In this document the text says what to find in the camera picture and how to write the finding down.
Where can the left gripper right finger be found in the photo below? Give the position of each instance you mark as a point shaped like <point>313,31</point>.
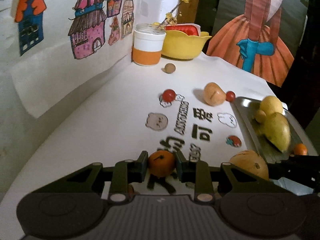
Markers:
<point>203,176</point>

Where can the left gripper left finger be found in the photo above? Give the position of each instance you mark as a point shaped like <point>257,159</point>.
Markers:
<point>120,176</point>

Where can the small orange tangerine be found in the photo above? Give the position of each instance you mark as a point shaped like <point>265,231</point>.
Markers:
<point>300,149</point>
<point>161,163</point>

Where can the large tan orange fruit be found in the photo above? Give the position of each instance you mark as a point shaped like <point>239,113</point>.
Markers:
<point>251,162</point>

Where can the small brown walnut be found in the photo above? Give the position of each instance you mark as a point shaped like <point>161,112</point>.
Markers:
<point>169,68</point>

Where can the yellow mango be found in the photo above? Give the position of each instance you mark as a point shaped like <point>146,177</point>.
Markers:
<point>276,129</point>

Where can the small tan fruit in tray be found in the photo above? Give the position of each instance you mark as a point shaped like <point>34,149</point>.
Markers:
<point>260,116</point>

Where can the round yellow fruit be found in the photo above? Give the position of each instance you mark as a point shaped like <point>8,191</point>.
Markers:
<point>271,104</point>

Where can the metal tray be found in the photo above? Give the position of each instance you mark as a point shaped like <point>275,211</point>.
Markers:
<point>247,108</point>

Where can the tan pear-shaped fruit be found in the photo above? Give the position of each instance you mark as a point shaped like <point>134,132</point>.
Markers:
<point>213,94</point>

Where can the red cherry tomato right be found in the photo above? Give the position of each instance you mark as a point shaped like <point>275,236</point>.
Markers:
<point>230,96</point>

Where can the red cherry tomato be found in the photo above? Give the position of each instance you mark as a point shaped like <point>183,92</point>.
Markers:
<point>168,95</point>
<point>230,96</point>

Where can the red cherry tomato left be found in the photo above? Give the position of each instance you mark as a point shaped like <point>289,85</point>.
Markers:
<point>168,95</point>

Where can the yellow plastic bowl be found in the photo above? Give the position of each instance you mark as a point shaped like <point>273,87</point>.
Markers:
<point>179,45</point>

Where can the white orange cup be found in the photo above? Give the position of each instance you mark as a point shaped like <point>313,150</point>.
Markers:
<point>148,44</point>

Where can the red packet in bowl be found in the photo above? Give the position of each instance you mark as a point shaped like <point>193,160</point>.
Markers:
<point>189,29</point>

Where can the colourful houses drawing sheet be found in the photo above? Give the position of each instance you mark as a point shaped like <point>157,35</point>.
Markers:
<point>51,47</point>

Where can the orange dress girl poster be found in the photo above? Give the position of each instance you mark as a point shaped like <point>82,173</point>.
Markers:
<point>259,36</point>

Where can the yellow flower twig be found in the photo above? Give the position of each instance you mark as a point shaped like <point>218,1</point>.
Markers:
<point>170,19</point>

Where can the brown wooden frame post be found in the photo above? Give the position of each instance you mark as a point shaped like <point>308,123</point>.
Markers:
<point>186,12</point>

